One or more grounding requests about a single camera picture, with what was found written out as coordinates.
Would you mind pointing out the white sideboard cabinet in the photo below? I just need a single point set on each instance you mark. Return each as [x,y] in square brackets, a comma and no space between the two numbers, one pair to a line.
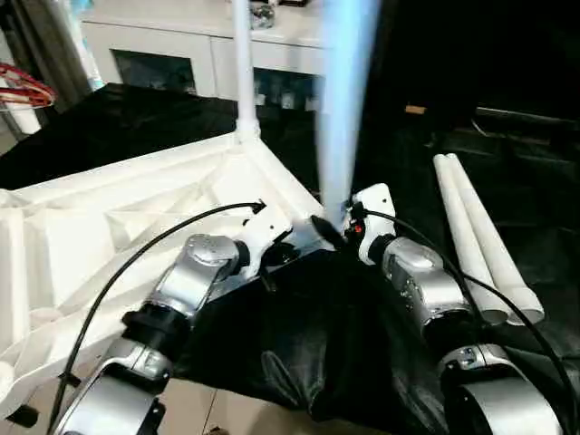
[181,41]

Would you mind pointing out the white plastic table leg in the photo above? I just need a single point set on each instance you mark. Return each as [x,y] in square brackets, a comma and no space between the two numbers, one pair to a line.
[244,68]
[494,235]
[457,226]
[344,113]

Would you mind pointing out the small tan label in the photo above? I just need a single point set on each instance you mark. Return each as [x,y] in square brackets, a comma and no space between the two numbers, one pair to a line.
[415,109]

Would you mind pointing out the dark glittery ornament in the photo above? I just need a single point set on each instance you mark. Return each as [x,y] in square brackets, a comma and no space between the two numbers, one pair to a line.
[263,17]

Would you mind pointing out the white plastic table top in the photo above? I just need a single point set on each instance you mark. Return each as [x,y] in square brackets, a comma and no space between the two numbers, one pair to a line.
[113,226]

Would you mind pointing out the red and white bundle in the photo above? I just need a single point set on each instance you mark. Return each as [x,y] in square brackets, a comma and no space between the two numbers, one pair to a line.
[27,88]

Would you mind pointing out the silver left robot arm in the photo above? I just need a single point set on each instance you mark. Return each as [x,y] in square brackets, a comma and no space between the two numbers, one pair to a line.
[181,281]

